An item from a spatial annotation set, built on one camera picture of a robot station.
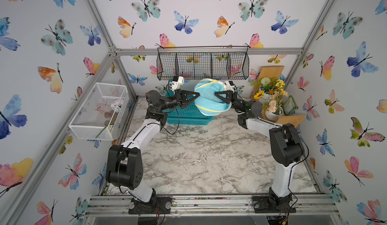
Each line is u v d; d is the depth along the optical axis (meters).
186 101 0.65
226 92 0.70
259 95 0.91
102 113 0.72
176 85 0.68
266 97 0.99
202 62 0.99
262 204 0.73
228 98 0.68
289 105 1.11
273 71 1.00
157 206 0.72
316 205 0.75
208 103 0.65
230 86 0.74
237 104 0.71
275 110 0.87
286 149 0.53
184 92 0.66
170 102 0.64
